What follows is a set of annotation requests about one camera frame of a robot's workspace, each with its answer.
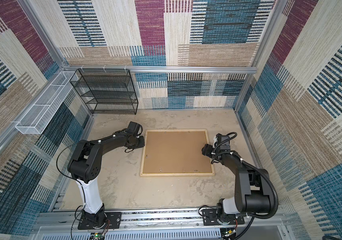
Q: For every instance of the white wire mesh basket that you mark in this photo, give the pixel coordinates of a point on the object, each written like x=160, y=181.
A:
x=44, y=108

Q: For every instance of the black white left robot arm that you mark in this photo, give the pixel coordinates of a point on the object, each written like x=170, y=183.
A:
x=85, y=165

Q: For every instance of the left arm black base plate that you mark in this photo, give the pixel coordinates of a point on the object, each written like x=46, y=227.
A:
x=109, y=220

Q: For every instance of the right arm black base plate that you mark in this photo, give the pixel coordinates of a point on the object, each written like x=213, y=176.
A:
x=210, y=218

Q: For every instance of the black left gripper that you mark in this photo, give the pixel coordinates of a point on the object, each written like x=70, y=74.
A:
x=142, y=143

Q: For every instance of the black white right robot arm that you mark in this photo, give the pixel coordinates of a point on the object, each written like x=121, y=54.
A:
x=254, y=193

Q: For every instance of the aluminium front rail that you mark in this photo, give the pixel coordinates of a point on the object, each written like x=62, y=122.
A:
x=159, y=224

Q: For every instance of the black wire mesh shelf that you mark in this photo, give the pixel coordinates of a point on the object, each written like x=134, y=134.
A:
x=106, y=91

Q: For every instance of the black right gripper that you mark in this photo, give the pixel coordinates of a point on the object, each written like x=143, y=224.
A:
x=206, y=151

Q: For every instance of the light wooden picture frame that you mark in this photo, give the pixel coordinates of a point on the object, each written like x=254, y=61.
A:
x=177, y=174

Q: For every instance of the brown hardboard backing panel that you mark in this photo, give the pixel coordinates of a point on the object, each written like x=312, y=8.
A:
x=177, y=153

